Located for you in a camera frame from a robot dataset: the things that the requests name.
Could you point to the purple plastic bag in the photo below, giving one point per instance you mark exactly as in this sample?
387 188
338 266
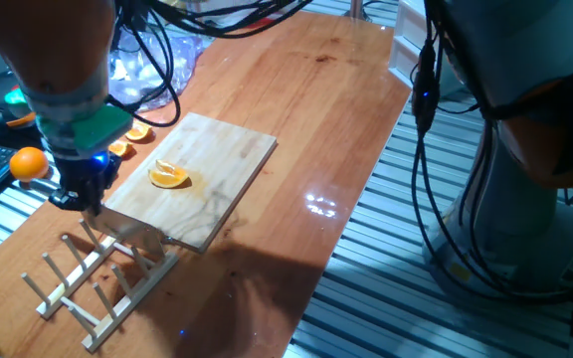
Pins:
137 74

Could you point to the bamboo cutting board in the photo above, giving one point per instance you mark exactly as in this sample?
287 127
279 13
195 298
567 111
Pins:
217 164

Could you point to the aluminium frame post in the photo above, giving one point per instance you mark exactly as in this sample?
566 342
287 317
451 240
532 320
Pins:
357 9

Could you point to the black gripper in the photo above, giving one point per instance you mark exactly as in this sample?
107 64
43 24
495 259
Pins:
75 171

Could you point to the orange wedge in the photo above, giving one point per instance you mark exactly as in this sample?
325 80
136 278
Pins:
119 148
169 180
169 166
138 131

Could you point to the steel cleaver knife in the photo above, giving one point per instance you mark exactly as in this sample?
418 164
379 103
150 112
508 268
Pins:
127 231

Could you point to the whole orange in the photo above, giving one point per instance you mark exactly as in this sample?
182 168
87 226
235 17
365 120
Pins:
29 164

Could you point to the white plastic bag red print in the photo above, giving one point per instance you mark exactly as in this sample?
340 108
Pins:
194 12

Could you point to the wooden peg dish rack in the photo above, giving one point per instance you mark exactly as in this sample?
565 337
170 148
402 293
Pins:
117 308

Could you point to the large brown wooden board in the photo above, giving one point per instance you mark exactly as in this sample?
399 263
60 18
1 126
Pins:
291 124

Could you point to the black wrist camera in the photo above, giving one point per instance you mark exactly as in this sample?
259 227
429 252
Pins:
105 166

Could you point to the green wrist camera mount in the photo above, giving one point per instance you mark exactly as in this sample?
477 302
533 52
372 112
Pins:
95 130

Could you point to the white box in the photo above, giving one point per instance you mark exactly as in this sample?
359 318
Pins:
406 54

